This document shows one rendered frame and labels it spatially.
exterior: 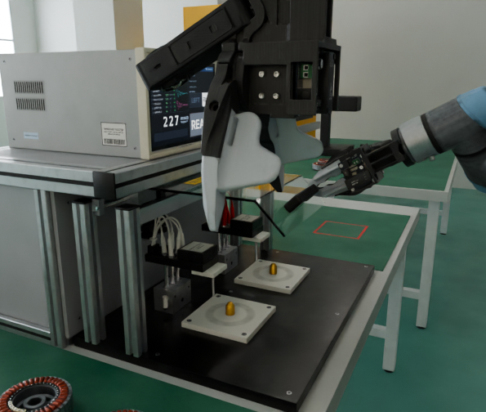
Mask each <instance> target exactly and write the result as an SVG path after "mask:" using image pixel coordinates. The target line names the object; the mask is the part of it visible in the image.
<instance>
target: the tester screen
mask: <svg viewBox="0 0 486 412"><path fill-rule="evenodd" d="M212 80H213V67H206V68H205V69H203V70H201V71H199V72H198V73H197V74H195V75H194V76H192V77H191V78H190V81H188V82H187V83H185V84H184V85H182V86H181V87H179V88H177V89H176V90H173V91H169V92H162V90H158V91H150V103H151V120H152V137H153V147H156V146H164V145H167V144H171V143H176V142H180V141H187V140H191V139H195V138H200V137H202V135H199V136H195V137H190V120H189V114H192V113H199V112H204V107H205V106H201V107H193V108H190V107H189V94H190V93H202V92H208V90H209V87H210V85H211V83H212ZM175 114H178V115H180V126H178V127H173V128H163V116H168V115H175ZM184 128H188V136H185V137H177V138H173V139H168V140H164V141H156V142H154V134H155V133H160V132H169V131H174V130H179V129H184Z"/></svg>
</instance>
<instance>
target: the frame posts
mask: <svg viewBox="0 0 486 412"><path fill-rule="evenodd" d="M232 202H233V207H234V217H236V216H238V215H239V214H241V213H243V201H240V200H232ZM71 203H72V209H73V217H74V234H75V242H76V251H77V259H78V276H79V285H80V294H81V302H82V318H83V328H84V336H85V342H87V343H89V342H90V341H91V343H92V344H95V345H97V344H98V343H100V340H104V339H106V329H105V310H104V300H103V290H102V280H101V270H100V251H99V241H98V231H97V220H96V215H93V210H92V199H90V198H83V197H82V198H80V199H75V200H72V201H71ZM115 210H116V222H117V233H118V255H119V267H120V279H121V290H122V302H123V324H124V336H125V348H126V354H128V355H131V354H132V353H133V356H135V357H140V356H141V355H142V352H146V351H148V345H147V330H146V316H145V289H144V274H143V260H142V246H141V232H140V205H137V204H122V205H120V206H118V207H115ZM260 216H261V217H262V225H263V231H265V232H270V236H269V237H268V238H267V239H265V240H264V241H262V242H261V243H260V250H264V249H265V251H270V250H271V249H272V248H273V224H272V223H271V221H270V220H269V219H268V218H267V217H266V215H265V214H264V213H263V212H262V211H261V210H260ZM242 243H243V240H242V236H236V235H230V245H234V244H235V246H239V245H241V244H242Z"/></svg>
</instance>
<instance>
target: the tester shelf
mask: <svg viewBox="0 0 486 412"><path fill-rule="evenodd" d="M202 157H203V155H202V154H201V147H200V148H197V149H193V150H187V151H184V152H180V153H176V154H170V155H167V156H163V157H160V158H156V159H151V160H148V159H136V158H126V157H117V156H107V155H98V154H79V153H69V152H60V151H50V150H32V149H22V148H13V147H9V146H4V147H0V185H5V186H17V187H24V188H29V189H35V190H47V191H53V192H60V193H66V194H71V195H83V196H90V197H95V198H100V199H111V200H116V199H121V198H123V197H126V196H129V195H133V194H135V193H138V192H141V191H143V190H148V189H150V188H153V187H156V186H160V185H162V184H165V183H168V182H170V181H175V180H177V179H180V178H182V177H187V176H189V175H192V174H195V173H197V172H201V171H202Z"/></svg>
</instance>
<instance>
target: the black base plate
mask: <svg viewBox="0 0 486 412"><path fill-rule="evenodd" d="M237 247H238V265H237V266H236V267H234V268H233V269H232V270H230V271H229V272H228V273H226V274H225V275H224V274H219V275H217V276H216V277H215V294H216V293H218V294H222V295H226V296H230V297H234V298H241V299H245V300H248V301H253V302H259V303H264V304H268V305H271V306H276V312H275V313H274V314H273V315H272V316H271V317H270V318H269V319H268V320H267V321H266V322H265V323H264V325H263V326H262V327H261V328H260V329H259V330H258V332H257V333H256V334H255V335H254V336H253V337H252V339H251V340H250V341H249V342H248V343H241V342H237V341H234V340H231V339H228V338H222V337H218V336H215V335H212V334H206V333H203V332H199V331H196V330H192V329H187V328H184V327H181V322H182V321H183V320H184V319H185V318H187V317H188V316H189V315H190V314H192V313H193V312H194V311H196V310H197V309H198V308H199V307H201V306H202V305H203V304H204V303H205V302H206V301H207V300H209V299H210V298H211V297H212V282H211V278H210V277H206V276H201V275H194V274H192V271H191V270H186V269H182V268H181V269H180V277H182V278H186V279H190V286H191V301H190V302H188V303H187V304H186V305H184V306H183V307H182V308H181V309H180V310H179V311H177V312H176V313H174V314H170V313H166V312H163V311H156V310H154V287H155V286H157V285H158V284H160V283H162V282H163V281H164V279H163V280H161V281H159V282H158V283H157V284H155V285H153V286H152V287H150V288H149V289H147V290H146V291H145V316H146V330H147V345H148V351H146V352H142V355H141V356H140V357H135V356H133V353H132V354H131V355H128V354H126V348H125V336H124V324H123V306H120V307H119V308H117V309H116V310H114V311H112V312H110V313H109V314H108V315H107V316H105V329H106V339H104V340H100V343H98V344H97V345H95V344H92V343H91V341H90V342H89V343H87V342H85V336H84V330H82V331H81V332H79V333H78V334H76V335H74V346H76V347H81V348H83V349H87V350H89V351H92V352H96V353H100V354H102V355H105V356H109V357H113V358H115V359H118V360H121V361H126V362H128V363H131V364H133V365H139V366H141V367H144V368H146V369H151V370H154V371H157V372H159V373H162V374H167V375H170V376H172V377H175V378H180V379H183V380H185V381H188V382H191V383H196V384H198V385H201V386H204V387H209V388H211V389H214V390H217V391H220V392H224V393H227V394H230V395H233V396H237V397H240V398H243V399H246V400H249V401H253V402H256V403H259V404H262V405H266V406H269V407H271V408H275V409H277V410H282V411H284V412H298V410H299V409H300V408H301V405H302V403H303V401H304V400H305V398H306V396H307V394H308V393H309V391H310V389H311V387H312V385H313V384H314V381H315V380H316V378H317V376H318V375H319V372H320V370H321V369H322V367H323V365H324V363H325V361H326V359H327V358H328V356H329V354H330V352H331V350H332V349H333V347H334V345H335V343H336V341H337V340H338V338H339V336H340V334H341V332H342V330H343V329H344V327H345V325H346V323H347V321H348V319H349V318H350V315H351V314H352V312H353V310H354V308H355V306H356V305H357V303H358V301H359V299H360V297H361V296H362V294H363V291H364V290H365V289H366V287H367V285H368V282H369V281H370V279H371V278H372V275H373V273H374V267H375V266H374V265H368V264H363V263H358V262H348V261H343V260H338V259H333V258H327V257H318V256H313V255H308V254H303V253H293V252H288V251H283V250H277V249H271V250H270V251H265V249H264V250H260V247H258V249H257V260H258V259H261V260H266V261H270V262H279V263H284V264H288V265H293V266H303V267H307V268H310V273H309V274H308V275H307V276H306V278H305V279H304V280H303V281H302V282H301V283H300V284H299V285H298V286H297V287H296V288H295V289H294V291H293V292H292V293H291V294H287V293H280V292H275V291H272V290H268V289H260V288H256V287H252V286H247V285H243V284H235V282H234V279H235V278H236V277H237V276H238V275H240V274H241V273H242V272H243V271H245V270H246V269H247V268H249V267H250V266H251V265H252V264H253V263H254V262H255V246H252V245H247V244H241V245H239V246H237Z"/></svg>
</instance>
